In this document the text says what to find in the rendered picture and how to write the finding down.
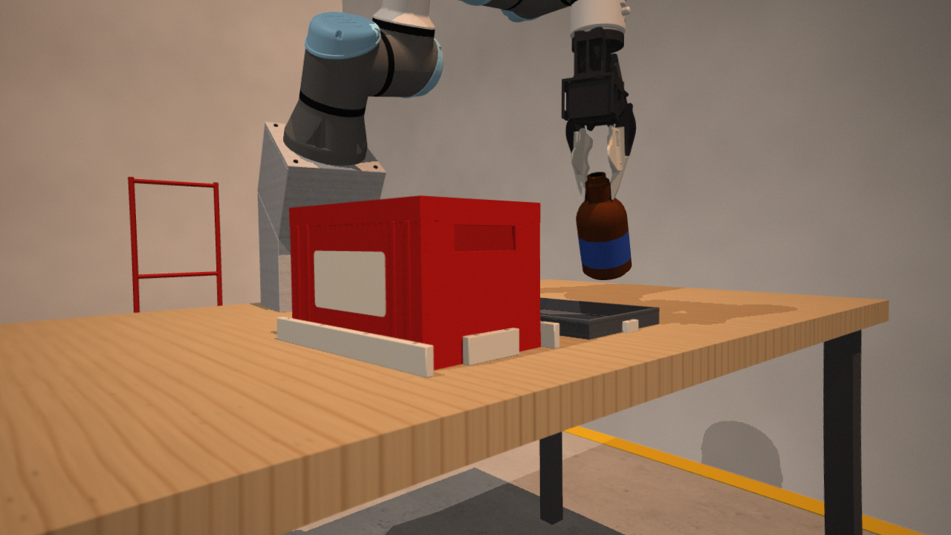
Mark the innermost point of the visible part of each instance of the red plastic crate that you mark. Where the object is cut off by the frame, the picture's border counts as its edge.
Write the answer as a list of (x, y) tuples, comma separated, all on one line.
[(419, 268)]

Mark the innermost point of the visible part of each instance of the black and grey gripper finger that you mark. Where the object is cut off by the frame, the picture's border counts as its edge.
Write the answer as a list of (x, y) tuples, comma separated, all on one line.
[(580, 145), (620, 141)]

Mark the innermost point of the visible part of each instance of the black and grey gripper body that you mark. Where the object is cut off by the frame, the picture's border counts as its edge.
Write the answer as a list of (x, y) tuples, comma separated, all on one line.
[(602, 100)]

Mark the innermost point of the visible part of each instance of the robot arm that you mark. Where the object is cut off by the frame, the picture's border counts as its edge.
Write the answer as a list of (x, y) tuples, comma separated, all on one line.
[(349, 58)]

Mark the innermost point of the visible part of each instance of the brown bottle with blue label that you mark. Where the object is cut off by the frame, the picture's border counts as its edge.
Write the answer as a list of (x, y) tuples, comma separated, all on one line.
[(603, 232)]

